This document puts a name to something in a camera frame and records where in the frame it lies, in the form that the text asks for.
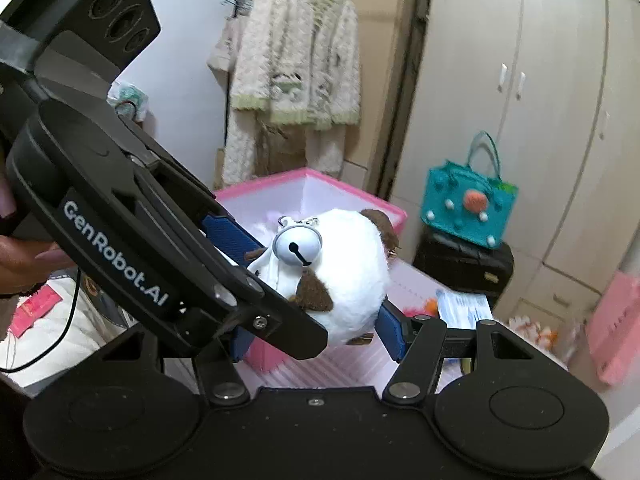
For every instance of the person's left hand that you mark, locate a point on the person's left hand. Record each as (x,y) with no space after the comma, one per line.
(20,265)

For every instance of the brown paper bag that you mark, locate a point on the brown paper bag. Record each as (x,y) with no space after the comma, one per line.
(272,147)

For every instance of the pink pom ball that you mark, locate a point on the pink pom ball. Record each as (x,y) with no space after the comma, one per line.
(413,312)

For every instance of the light blue mask packet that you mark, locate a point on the light blue mask packet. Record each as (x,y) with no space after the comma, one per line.
(465,310)

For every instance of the purple plush toy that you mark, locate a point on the purple plush toy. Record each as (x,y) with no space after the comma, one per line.
(270,216)

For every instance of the teal felt handbag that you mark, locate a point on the teal felt handbag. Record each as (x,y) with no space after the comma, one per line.
(450,195)

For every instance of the beige wardrobe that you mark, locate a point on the beige wardrobe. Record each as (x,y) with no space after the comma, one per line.
(550,85)

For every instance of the striped tablecloth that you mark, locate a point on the striped tablecloth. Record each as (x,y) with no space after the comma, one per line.
(360,365)

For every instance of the cream fuzzy jacket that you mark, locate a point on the cream fuzzy jacket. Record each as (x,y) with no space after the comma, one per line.
(300,60)

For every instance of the orange pom ball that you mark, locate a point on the orange pom ball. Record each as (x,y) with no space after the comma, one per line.
(431,305)

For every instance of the pink cardboard box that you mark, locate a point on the pink cardboard box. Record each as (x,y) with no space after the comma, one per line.
(320,192)

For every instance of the black suitcase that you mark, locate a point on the black suitcase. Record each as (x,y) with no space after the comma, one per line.
(465,265)

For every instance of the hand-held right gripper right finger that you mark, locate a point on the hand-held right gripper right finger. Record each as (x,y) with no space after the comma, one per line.
(389,332)

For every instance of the pink packet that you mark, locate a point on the pink packet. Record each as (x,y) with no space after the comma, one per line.
(32,310)

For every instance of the clear plastic bag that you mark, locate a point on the clear plastic bag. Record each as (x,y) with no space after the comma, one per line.
(572,342)

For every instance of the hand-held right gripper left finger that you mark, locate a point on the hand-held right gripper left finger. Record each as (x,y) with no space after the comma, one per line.
(241,347)

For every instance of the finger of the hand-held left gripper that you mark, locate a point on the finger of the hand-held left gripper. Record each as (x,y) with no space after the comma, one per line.
(227,235)
(280,320)

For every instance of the white dog plush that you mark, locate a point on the white dog plush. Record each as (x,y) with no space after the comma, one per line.
(345,260)

